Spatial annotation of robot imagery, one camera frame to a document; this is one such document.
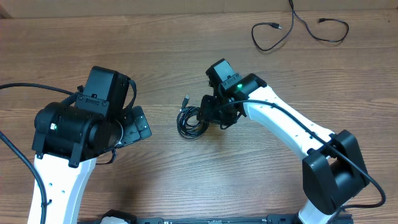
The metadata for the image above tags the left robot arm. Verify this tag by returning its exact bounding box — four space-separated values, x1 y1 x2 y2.
28 66 152 223

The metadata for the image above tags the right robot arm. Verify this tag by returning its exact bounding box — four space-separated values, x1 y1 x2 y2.
197 59 369 223

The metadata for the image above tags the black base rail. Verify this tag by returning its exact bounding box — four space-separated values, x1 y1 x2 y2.
77 208 354 224

